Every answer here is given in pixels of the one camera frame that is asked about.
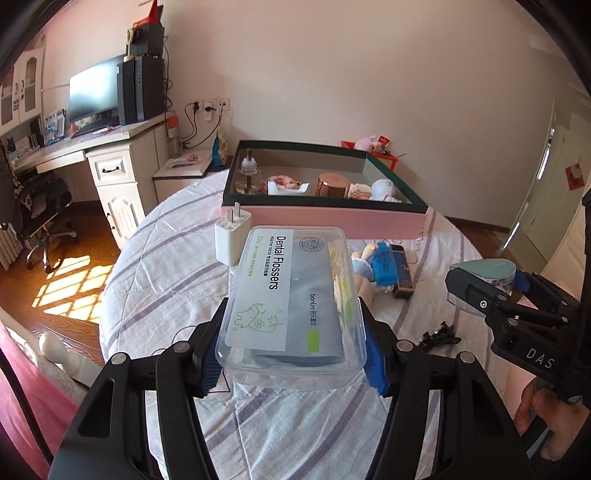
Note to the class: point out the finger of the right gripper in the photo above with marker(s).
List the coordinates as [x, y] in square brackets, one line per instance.
[485, 295]
[541, 292]

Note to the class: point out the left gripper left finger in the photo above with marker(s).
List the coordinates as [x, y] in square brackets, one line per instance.
[107, 439]

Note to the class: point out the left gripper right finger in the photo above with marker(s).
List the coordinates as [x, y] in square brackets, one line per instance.
[476, 437]

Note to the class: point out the teal round case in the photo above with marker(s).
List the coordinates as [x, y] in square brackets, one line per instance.
[498, 272]

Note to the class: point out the dark blue long box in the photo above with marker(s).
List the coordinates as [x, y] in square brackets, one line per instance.
[404, 287]

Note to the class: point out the blue plastic tube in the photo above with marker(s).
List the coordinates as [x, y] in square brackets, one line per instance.
[384, 266]

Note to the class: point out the white astronaut figurine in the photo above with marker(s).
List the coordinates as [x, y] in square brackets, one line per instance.
[383, 190]

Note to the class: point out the rose gold candle jar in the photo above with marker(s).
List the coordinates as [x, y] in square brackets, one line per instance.
[332, 185]

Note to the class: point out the clear dental flosser box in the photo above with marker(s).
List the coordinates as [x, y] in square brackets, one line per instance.
[293, 320]

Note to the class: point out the playing card deck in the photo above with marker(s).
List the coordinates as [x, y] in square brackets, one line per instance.
[359, 191]

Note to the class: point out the clear glass perfume bottle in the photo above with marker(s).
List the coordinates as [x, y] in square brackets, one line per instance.
[249, 180]

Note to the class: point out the person right hand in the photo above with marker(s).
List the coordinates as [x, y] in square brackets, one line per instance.
[564, 420]

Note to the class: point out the black hair clip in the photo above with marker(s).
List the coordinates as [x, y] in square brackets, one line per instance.
[443, 335]

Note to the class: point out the white doll figurine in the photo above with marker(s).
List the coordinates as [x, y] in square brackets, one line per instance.
[363, 273]

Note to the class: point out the striped white bed quilt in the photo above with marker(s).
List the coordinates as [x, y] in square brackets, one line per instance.
[167, 280]

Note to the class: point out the red toy crate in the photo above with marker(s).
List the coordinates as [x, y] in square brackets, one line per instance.
[387, 158]

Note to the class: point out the pink plush toy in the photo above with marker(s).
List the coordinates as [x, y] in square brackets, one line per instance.
[367, 144]

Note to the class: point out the white power adapter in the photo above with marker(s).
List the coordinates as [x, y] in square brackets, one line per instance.
[230, 232]

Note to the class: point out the pink storage box green rim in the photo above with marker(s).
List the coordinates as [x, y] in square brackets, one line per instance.
[291, 163]

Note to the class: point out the white phone stand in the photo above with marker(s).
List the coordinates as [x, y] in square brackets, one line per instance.
[274, 189]

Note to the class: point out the black office chair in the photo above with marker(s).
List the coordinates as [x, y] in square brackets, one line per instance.
[34, 209]

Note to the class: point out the white low nightstand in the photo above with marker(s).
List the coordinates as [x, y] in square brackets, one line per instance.
[179, 172]

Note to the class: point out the white desk with drawers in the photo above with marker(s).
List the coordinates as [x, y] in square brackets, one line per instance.
[122, 162]

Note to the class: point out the black computer monitor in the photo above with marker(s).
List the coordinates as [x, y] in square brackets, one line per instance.
[94, 90]

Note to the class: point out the black computer tower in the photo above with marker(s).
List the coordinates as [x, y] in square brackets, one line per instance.
[140, 89]

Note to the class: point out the white glass door cabinet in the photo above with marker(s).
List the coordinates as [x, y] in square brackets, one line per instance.
[21, 90]

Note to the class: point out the black speaker box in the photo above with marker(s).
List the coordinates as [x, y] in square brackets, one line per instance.
[146, 39]

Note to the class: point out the wall power outlets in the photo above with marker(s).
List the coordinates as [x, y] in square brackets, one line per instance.
[209, 109]

